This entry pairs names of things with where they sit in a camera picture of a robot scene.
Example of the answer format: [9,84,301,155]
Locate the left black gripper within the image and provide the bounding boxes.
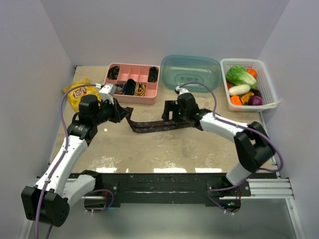
[93,97,129,125]

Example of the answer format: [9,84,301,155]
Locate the dark brown patterned tie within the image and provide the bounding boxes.
[126,107,191,133]

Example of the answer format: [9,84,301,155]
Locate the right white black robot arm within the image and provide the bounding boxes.
[161,93,276,196]

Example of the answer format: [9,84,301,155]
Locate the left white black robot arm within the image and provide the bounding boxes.
[21,95,130,227]

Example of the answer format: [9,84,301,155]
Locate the rolled dark patterned tie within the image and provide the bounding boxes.
[114,84,126,95]

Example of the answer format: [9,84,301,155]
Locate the rolled dark blue tie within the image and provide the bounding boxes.
[124,78,136,96]

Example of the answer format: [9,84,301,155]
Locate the rolled yellow tie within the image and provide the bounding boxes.
[135,83,146,97]

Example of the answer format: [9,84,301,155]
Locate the pink divided organizer tray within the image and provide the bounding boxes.
[104,63,160,105]

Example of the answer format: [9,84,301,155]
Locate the rolled black tie back right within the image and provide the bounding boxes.
[148,67,159,83]

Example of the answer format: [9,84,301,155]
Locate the rolled black tie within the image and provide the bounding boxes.
[107,66,120,80]
[148,67,159,83]

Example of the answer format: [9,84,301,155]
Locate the blue transparent plastic bin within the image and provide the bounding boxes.
[159,55,222,93]

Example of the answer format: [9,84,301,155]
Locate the rolled black tie back left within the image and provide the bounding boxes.
[107,66,120,80]

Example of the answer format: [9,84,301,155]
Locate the yellow Lays chips bag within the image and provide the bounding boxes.
[61,78,101,112]

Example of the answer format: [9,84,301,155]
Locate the white radish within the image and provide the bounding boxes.
[228,84,251,96]

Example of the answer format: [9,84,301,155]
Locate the orange carrot piece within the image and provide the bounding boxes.
[230,96,244,106]

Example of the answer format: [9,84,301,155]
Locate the green lettuce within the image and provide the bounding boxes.
[225,65,258,89]

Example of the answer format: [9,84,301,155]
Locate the orange yellow pepper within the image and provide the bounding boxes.
[240,92,254,105]

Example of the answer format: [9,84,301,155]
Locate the purple onion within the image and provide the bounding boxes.
[248,96,263,106]

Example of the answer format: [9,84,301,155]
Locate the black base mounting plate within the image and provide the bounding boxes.
[84,172,251,212]

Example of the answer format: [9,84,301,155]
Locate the dark purple eggplant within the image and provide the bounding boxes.
[251,89,262,97]

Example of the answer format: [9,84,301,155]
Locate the orange fruit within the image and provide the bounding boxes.
[247,68,257,79]

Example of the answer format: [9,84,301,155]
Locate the white plastic basket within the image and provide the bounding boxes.
[220,58,280,112]

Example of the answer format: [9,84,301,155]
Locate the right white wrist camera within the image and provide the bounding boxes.
[174,86,188,95]

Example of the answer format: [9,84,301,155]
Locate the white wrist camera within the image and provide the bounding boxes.
[174,86,188,95]
[99,84,117,100]

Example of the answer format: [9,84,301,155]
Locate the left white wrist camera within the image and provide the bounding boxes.
[99,84,117,100]

